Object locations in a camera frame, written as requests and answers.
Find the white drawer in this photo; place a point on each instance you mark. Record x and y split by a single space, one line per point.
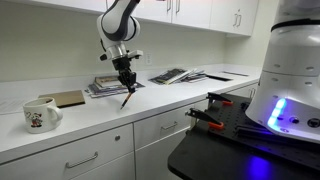
245 91
105 156
154 128

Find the stack of books and magazines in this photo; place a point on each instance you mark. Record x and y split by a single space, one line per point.
106 86

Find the white upper cabinets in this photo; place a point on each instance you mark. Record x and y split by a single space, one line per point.
235 17

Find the middle white drawer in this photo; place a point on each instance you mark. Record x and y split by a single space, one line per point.
154 128

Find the black robot cart table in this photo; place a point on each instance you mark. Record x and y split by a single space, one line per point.
202 156

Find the brown cardboard notebook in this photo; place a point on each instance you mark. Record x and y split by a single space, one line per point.
67 99

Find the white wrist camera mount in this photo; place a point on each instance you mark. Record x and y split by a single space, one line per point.
115 55

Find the thin flat strip on counter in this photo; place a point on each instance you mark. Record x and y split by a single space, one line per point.
233 73

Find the black flat tray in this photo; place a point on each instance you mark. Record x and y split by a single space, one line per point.
218 78

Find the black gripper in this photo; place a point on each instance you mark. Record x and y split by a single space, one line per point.
126 76

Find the right white drawer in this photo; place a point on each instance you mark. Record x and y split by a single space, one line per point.
245 91

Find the white cartoon ceramic mug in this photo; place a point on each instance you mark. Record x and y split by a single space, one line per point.
42 115

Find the spread pile of magazines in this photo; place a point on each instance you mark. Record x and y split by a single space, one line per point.
178 75

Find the black perforated mounting board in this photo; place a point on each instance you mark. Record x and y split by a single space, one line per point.
238 128

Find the left white drawer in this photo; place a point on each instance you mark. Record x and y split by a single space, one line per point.
105 156

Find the black orange clamp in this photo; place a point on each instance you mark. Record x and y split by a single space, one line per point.
217 97
198 114

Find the white wall outlet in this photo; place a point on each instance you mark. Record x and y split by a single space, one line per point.
148 59

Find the far black orange clamp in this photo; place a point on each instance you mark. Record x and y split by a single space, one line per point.
217 97

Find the black orange pen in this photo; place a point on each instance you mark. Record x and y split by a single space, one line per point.
126 100

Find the near black orange clamp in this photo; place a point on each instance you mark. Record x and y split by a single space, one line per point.
198 114

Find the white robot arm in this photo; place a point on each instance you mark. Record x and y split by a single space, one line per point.
287 100

